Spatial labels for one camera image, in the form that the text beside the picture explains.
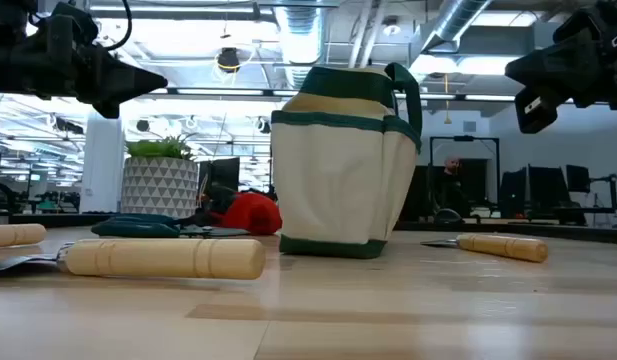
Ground long ceiling light strip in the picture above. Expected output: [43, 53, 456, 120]
[150, 87, 519, 104]

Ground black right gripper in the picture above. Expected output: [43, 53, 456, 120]
[504, 0, 617, 110]

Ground wooden handled garden tool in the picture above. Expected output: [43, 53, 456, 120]
[0, 222, 48, 249]

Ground ribbed ceiling duct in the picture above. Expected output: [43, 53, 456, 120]
[275, 0, 329, 89]

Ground black gantry frame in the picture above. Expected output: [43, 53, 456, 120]
[427, 134, 502, 221]

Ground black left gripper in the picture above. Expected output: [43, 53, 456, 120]
[15, 3, 168, 104]

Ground red gardening glove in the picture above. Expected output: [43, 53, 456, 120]
[202, 184, 284, 237]

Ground black round ceiling device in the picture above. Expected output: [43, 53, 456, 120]
[216, 47, 242, 75]

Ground person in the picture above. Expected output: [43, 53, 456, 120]
[432, 154, 472, 219]

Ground black office monitor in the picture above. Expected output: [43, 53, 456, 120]
[197, 157, 242, 194]
[527, 164, 573, 221]
[498, 167, 529, 220]

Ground cream green canvas gardening bag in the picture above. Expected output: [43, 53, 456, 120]
[270, 62, 423, 260]

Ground wooden handled garden trowel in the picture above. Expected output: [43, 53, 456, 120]
[0, 237, 267, 280]
[420, 233, 550, 264]

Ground yellow hanging cord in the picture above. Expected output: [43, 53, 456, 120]
[441, 73, 453, 126]

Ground succulent in triangle-pattern pot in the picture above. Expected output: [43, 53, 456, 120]
[120, 135, 200, 220]

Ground silver ceiling duct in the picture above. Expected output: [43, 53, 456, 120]
[420, 0, 494, 54]

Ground white pillar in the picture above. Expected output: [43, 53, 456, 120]
[80, 109, 127, 214]

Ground monitor on arm mount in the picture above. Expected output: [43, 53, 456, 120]
[565, 163, 617, 217]

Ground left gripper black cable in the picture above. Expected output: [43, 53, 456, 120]
[100, 0, 134, 52]

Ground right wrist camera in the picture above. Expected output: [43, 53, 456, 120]
[514, 85, 560, 135]

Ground green handled pruning shears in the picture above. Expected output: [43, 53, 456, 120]
[90, 213, 252, 239]

